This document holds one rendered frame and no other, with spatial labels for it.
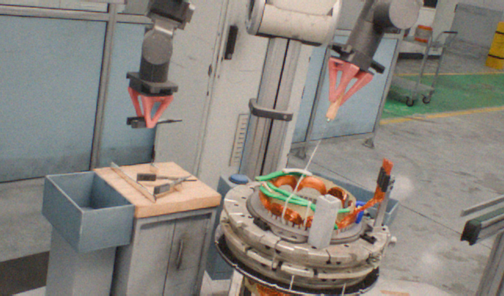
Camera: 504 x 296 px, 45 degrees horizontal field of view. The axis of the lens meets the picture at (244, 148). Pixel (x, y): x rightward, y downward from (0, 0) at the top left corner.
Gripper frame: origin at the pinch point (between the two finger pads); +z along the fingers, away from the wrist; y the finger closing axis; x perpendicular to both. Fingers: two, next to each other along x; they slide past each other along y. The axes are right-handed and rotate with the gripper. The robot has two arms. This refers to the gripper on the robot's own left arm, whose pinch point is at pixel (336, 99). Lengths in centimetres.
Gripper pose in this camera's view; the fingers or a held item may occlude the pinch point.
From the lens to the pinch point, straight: 114.7
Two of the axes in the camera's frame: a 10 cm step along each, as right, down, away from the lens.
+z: -4.2, 9.1, 0.5
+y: 7.6, 3.2, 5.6
